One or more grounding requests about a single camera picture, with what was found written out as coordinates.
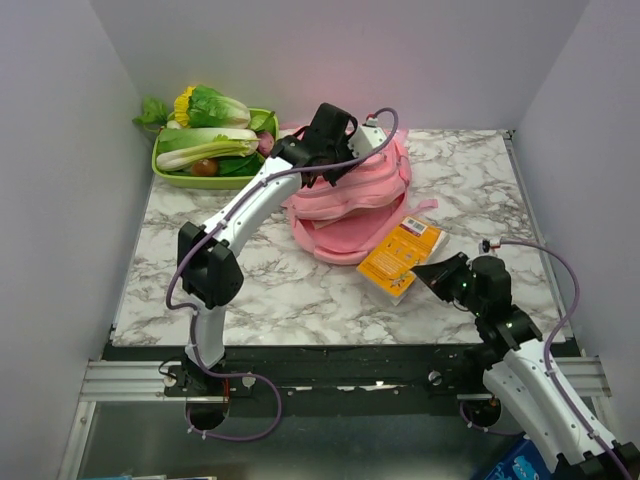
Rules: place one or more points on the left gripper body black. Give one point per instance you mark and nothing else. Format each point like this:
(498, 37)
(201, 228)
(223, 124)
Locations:
(338, 155)

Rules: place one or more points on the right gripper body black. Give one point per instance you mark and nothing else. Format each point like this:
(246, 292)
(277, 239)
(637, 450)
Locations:
(460, 288)

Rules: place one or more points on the orange yellow booklet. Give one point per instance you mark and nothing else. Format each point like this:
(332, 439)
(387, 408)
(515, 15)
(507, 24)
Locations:
(388, 267)

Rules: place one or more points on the pink student backpack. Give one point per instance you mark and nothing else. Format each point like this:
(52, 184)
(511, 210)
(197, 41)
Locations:
(342, 224)

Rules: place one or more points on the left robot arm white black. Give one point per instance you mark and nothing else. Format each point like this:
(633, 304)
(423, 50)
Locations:
(208, 265)

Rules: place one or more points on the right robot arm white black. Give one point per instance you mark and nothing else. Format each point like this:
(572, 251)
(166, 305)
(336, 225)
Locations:
(520, 371)

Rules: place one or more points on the purple toy vegetable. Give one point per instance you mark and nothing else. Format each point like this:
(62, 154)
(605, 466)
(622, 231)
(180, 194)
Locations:
(266, 143)

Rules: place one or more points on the brown toy mushroom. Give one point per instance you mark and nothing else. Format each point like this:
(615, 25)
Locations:
(204, 167)

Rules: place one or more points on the upper toy cabbage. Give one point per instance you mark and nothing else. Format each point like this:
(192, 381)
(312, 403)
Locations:
(206, 107)

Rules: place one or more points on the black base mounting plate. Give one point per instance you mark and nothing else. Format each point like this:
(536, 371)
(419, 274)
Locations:
(324, 381)

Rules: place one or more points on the green plastic tray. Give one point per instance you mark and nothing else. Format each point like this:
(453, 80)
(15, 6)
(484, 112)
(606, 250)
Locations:
(233, 171)

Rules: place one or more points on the yellow artificial flower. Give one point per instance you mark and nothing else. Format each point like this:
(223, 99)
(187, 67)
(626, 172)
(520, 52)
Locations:
(181, 107)

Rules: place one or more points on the blue pencil case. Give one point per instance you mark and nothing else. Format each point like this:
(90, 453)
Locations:
(521, 462)

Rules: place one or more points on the green artificial leaf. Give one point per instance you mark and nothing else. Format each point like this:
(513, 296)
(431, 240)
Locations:
(154, 112)

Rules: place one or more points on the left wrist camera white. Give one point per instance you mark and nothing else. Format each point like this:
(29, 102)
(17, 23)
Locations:
(367, 137)

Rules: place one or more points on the aluminium rail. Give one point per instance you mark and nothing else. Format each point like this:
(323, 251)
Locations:
(151, 381)

